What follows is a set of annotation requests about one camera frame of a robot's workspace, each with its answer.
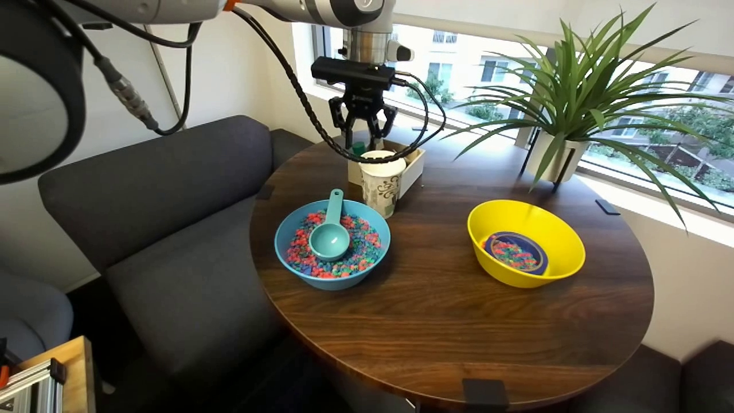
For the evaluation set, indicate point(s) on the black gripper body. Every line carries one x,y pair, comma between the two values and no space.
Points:
361,105

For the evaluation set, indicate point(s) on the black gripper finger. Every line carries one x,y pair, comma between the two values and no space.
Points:
380,131
342,133

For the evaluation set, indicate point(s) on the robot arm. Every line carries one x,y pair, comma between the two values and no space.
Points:
41,46

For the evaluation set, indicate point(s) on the blue bowl with colored pebbles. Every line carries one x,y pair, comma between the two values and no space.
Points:
369,244

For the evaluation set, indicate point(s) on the yellow bowl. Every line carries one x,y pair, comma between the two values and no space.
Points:
522,244

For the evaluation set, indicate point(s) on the white wooden box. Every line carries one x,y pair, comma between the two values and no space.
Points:
414,170

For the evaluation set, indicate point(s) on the patterned paper cup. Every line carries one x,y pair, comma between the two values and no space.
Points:
381,179

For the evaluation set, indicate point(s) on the teal measuring scoop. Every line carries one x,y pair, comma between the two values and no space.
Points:
330,239

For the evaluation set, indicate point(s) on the green potted plant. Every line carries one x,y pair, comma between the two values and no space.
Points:
586,83

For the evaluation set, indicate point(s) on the white plant pot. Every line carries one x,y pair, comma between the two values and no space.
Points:
553,160

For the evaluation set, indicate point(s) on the dark grey sofa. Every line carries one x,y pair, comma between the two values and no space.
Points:
165,223

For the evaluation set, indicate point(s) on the black table clamp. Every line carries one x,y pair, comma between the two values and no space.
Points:
484,393

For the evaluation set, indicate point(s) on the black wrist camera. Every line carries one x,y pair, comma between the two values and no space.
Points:
353,75

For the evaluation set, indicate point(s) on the wooden cart with aluminium rail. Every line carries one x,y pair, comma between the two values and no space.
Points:
60,379

